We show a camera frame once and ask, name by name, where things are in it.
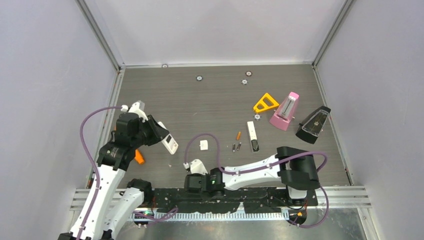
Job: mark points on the white remote control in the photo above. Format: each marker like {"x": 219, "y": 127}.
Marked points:
{"x": 169, "y": 142}

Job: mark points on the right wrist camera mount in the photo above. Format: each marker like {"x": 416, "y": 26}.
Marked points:
{"x": 196, "y": 166}

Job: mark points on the grey poker chip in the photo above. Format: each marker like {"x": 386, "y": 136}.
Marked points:
{"x": 244, "y": 82}

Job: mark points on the orange handle tool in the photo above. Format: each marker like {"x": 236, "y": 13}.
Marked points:
{"x": 139, "y": 157}

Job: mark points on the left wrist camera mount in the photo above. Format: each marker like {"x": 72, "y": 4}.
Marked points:
{"x": 137, "y": 108}

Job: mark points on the yellow triangular plastic frame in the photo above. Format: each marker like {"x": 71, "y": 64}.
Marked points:
{"x": 265, "y": 103}

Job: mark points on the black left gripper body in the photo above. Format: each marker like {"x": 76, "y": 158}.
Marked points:
{"x": 138, "y": 139}

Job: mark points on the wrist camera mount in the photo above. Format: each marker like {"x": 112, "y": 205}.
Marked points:
{"x": 137, "y": 108}
{"x": 196, "y": 166}

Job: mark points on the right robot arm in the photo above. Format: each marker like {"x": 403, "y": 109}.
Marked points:
{"x": 294, "y": 168}

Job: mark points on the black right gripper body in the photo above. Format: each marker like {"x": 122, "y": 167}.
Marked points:
{"x": 202, "y": 191}

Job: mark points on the white battery cover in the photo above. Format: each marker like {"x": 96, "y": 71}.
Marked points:
{"x": 203, "y": 145}

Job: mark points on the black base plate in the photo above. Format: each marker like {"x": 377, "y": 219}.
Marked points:
{"x": 252, "y": 199}

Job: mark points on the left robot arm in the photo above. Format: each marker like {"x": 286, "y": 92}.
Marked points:
{"x": 98, "y": 220}

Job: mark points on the pink metronome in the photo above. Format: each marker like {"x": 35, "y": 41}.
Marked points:
{"x": 285, "y": 112}

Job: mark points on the slim white black remote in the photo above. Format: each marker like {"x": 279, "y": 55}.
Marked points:
{"x": 253, "y": 136}

